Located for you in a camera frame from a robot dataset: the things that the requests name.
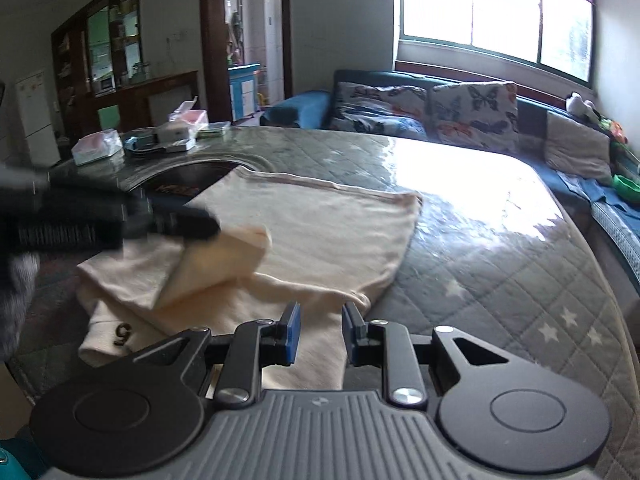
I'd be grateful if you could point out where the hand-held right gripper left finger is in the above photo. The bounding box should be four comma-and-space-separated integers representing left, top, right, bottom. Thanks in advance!
132, 302, 302, 407

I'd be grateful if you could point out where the black round table hob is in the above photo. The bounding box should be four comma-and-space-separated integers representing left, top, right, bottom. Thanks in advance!
132, 160, 261, 206

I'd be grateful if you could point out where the black and white plush toy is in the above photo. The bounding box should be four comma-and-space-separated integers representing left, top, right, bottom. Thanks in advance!
566, 92, 598, 121

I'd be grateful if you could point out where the white refrigerator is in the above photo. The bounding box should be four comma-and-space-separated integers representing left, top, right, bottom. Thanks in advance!
15, 71, 62, 167

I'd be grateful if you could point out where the dark wooden door frame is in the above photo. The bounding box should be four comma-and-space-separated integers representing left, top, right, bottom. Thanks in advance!
200, 0, 293, 121

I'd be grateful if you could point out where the dark wooden display cabinet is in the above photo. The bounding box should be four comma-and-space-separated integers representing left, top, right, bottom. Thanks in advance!
50, 0, 201, 136

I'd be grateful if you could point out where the white box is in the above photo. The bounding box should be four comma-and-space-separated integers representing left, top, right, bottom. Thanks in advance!
154, 124, 198, 153

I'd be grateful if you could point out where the grey quilted star table cover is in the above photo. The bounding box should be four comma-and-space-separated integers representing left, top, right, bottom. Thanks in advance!
10, 127, 640, 480

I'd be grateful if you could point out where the window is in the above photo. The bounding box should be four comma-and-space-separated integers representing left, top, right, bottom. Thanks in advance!
397, 0, 598, 83

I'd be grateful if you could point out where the green plastic bowl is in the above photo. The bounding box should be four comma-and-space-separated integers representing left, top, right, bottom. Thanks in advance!
612, 174, 640, 201

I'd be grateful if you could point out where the blue flat device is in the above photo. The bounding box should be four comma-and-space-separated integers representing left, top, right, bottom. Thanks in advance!
122, 132, 158, 157

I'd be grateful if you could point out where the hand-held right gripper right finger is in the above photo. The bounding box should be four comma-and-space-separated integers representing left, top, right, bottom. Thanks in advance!
341, 304, 511, 406

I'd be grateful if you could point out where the cream cotton garment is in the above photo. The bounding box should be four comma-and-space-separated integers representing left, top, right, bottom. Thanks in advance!
77, 165, 423, 391

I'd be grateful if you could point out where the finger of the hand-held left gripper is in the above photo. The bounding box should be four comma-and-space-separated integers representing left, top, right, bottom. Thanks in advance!
122, 195, 222, 242

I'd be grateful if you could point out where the blue sofa blanket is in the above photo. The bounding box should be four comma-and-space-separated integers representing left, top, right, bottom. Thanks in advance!
560, 170, 640, 271

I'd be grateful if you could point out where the pink and white tissue pack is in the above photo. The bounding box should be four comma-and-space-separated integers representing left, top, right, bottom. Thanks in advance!
71, 129, 124, 166

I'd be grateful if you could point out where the small butterfly print pillow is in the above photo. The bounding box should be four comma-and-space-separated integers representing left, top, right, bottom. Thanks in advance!
335, 82, 428, 121
327, 112, 428, 141

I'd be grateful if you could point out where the blue corner sofa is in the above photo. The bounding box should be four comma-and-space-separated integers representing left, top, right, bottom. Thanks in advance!
260, 70, 640, 281

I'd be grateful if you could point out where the light blue cabinet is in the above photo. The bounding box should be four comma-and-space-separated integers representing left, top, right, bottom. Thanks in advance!
228, 63, 263, 122

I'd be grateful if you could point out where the grey pillow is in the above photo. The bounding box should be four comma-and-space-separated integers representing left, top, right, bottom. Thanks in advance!
545, 110, 613, 181

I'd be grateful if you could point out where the green and orange toy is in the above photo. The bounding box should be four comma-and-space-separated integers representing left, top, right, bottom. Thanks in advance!
600, 119, 629, 143

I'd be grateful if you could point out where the large butterfly print pillow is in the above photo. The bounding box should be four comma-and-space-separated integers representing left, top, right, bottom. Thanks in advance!
431, 81, 519, 151

